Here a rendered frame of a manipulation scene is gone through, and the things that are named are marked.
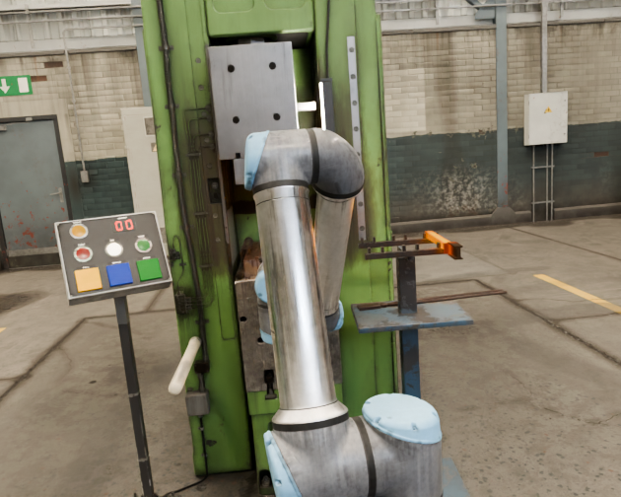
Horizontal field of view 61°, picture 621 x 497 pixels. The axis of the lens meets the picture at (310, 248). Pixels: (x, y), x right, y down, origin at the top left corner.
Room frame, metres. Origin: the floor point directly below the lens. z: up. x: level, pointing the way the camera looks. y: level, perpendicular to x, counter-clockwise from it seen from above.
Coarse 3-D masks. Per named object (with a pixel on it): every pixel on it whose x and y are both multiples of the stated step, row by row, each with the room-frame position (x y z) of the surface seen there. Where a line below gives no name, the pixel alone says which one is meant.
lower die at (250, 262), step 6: (252, 246) 2.31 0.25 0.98; (258, 246) 2.24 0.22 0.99; (246, 252) 2.15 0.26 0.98; (252, 252) 2.14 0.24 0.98; (258, 252) 2.08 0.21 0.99; (246, 258) 2.02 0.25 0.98; (252, 258) 2.01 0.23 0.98; (246, 264) 1.99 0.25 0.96; (252, 264) 1.99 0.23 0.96; (258, 264) 2.00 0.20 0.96; (246, 270) 1.99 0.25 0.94; (252, 270) 1.99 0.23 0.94; (246, 276) 1.99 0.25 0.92
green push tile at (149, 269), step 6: (156, 258) 1.85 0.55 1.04; (138, 264) 1.81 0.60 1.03; (144, 264) 1.82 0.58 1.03; (150, 264) 1.83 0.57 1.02; (156, 264) 1.83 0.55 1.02; (138, 270) 1.80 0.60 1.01; (144, 270) 1.81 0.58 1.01; (150, 270) 1.82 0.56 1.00; (156, 270) 1.82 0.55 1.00; (144, 276) 1.80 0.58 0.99; (150, 276) 1.80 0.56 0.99; (156, 276) 1.81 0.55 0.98; (162, 276) 1.82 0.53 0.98
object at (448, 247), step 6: (426, 234) 2.00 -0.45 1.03; (432, 234) 1.95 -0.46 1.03; (432, 240) 1.91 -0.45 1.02; (438, 240) 1.83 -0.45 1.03; (444, 240) 1.81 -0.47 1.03; (444, 246) 1.72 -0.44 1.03; (450, 246) 1.70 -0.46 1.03; (456, 246) 1.64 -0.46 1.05; (462, 246) 1.63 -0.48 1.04; (444, 252) 1.72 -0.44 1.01; (450, 252) 1.70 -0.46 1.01; (456, 252) 1.63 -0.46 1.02; (456, 258) 1.63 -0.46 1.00; (462, 258) 1.63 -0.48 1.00
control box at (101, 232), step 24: (120, 216) 1.89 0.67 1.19; (144, 216) 1.93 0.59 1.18; (72, 240) 1.79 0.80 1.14; (96, 240) 1.82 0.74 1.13; (120, 240) 1.85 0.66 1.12; (72, 264) 1.74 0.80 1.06; (96, 264) 1.77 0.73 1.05; (168, 264) 1.86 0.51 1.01; (72, 288) 1.70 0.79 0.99; (120, 288) 1.75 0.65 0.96; (144, 288) 1.81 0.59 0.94
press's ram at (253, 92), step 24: (216, 48) 1.99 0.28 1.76; (240, 48) 2.00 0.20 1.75; (264, 48) 2.00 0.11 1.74; (288, 48) 2.00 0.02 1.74; (216, 72) 1.99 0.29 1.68; (240, 72) 2.00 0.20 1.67; (264, 72) 2.00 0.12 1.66; (288, 72) 2.00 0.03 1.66; (216, 96) 1.99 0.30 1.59; (240, 96) 2.00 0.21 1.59; (264, 96) 2.00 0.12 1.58; (288, 96) 2.00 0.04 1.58; (216, 120) 1.99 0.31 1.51; (240, 120) 1.99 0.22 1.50; (264, 120) 2.00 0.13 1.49; (288, 120) 2.00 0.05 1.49; (240, 144) 1.99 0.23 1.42
